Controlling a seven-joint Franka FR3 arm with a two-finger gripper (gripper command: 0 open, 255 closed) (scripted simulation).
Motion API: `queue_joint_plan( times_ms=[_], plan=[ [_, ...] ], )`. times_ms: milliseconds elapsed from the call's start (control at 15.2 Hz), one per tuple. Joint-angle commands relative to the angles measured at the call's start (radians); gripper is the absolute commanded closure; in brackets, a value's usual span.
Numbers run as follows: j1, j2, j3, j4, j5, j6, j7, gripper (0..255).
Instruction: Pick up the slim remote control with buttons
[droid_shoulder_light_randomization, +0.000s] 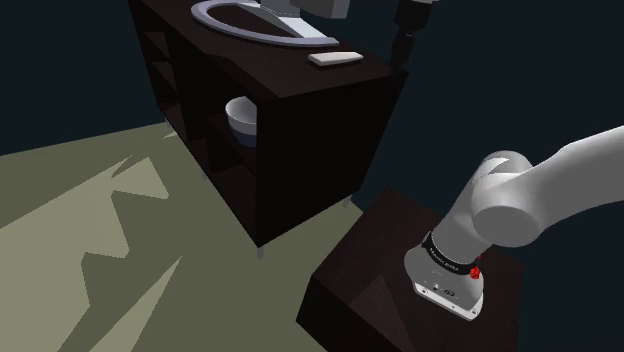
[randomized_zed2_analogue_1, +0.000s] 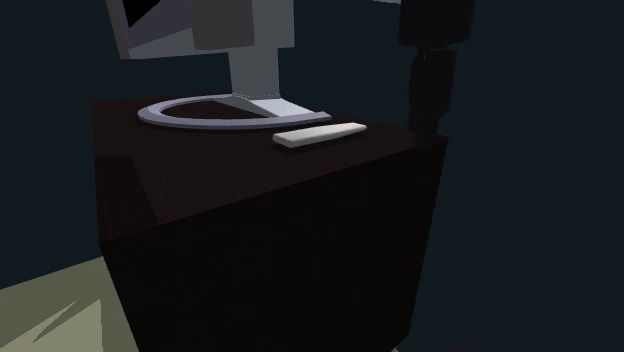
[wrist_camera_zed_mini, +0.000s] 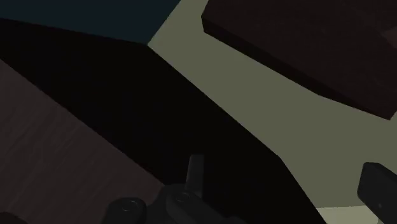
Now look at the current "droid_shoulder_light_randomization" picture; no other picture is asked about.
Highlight white bowl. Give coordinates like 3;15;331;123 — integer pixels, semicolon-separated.
225;95;258;149

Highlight grey monitor with curved base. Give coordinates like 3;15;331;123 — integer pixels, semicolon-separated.
190;0;350;48

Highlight dark wooden shelf unit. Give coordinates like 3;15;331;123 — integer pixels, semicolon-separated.
127;0;410;260

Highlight white flat remote control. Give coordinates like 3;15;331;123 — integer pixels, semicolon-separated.
307;50;365;67

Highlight dark robot stand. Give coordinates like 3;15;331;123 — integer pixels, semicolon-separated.
296;186;525;352

